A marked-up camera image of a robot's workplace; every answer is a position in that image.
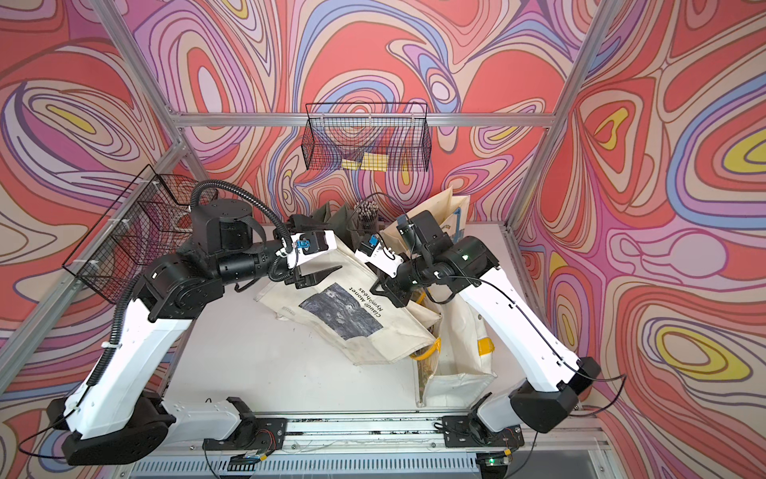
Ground cream blue-handled tote bag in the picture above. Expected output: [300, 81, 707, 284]
[380, 187, 471, 253]

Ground cream canvas tote bag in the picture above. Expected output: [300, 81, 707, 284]
[255, 243, 441, 365]

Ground white yellow-handled bag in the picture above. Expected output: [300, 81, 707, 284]
[411, 293, 496, 409]

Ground black wire basket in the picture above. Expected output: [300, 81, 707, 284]
[62, 166, 197, 303]
[301, 101, 432, 173]

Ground yellow sticky notes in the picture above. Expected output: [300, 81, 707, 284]
[341, 152, 389, 172]

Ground aluminium frame post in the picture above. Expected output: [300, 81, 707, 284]
[91, 1, 209, 181]
[505, 0, 624, 233]

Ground black wire basket back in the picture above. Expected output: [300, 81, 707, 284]
[301, 101, 432, 173]

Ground olive green canvas bag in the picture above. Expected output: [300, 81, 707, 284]
[290, 203, 361, 245]

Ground aluminium frame crossbar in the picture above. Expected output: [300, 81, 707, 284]
[171, 113, 556, 128]

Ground black wire basket left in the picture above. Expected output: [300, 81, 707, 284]
[62, 166, 197, 303]

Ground aluminium frame post left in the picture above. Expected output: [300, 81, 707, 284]
[91, 1, 209, 181]

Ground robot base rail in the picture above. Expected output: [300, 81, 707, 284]
[110, 411, 624, 478]

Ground aluminium frame post right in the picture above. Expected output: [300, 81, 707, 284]
[505, 0, 624, 233]

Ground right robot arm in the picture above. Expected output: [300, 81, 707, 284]
[355, 211, 606, 434]

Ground black cup of sticks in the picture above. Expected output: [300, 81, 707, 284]
[352, 200, 379, 237]

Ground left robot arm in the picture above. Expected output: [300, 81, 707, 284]
[47, 180, 337, 466]

